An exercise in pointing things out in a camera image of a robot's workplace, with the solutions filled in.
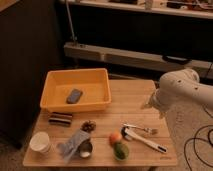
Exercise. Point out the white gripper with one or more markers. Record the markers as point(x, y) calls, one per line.
point(156, 103)

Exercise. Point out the silver metal fork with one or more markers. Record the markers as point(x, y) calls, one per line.
point(151, 131)

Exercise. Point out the orange fruit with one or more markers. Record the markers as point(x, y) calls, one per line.
point(115, 137)

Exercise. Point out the green fruit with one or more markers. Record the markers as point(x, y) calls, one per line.
point(121, 151)

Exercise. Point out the brown pine cone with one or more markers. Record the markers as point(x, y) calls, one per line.
point(88, 126)

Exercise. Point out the grey sponge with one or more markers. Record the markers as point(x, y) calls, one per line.
point(74, 96)

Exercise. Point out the yellow plastic bin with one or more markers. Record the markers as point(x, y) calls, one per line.
point(94, 83)

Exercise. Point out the grey cloth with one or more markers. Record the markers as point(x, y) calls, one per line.
point(69, 148)

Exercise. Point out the background shelf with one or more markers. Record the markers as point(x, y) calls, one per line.
point(146, 6)

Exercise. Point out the white paper cup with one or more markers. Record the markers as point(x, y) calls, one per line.
point(40, 142)

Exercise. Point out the white handled kitchen tool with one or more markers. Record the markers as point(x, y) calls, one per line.
point(128, 132)

